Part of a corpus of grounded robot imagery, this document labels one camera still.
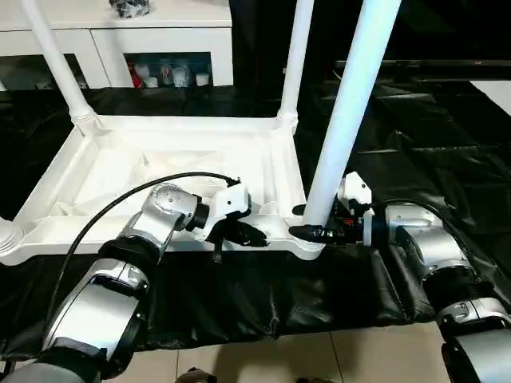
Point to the white plastic stool seat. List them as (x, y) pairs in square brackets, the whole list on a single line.
[(179, 127)]

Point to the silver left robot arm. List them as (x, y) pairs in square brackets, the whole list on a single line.
[(167, 207)]

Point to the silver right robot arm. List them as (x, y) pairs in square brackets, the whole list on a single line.
[(431, 239)]

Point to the black work mat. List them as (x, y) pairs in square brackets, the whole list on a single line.
[(259, 295)]

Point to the dark rounded object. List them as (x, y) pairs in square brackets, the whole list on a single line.
[(197, 377), (308, 380)]

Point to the small white cup in cabinet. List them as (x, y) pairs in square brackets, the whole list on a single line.
[(201, 79)]

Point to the red packet in cabinet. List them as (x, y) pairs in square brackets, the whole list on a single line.
[(136, 76)]

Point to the white flat sheet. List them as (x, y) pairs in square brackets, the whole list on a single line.
[(495, 91)]

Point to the white cabinet with glass doors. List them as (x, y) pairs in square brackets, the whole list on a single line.
[(100, 40)]

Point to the dark object on cabinet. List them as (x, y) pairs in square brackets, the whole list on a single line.
[(131, 8)]

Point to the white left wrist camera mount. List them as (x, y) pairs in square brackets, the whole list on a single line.
[(229, 201)]

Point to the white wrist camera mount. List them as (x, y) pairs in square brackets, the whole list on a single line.
[(355, 187), (229, 201)]

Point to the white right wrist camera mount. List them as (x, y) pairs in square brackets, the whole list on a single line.
[(355, 187)]

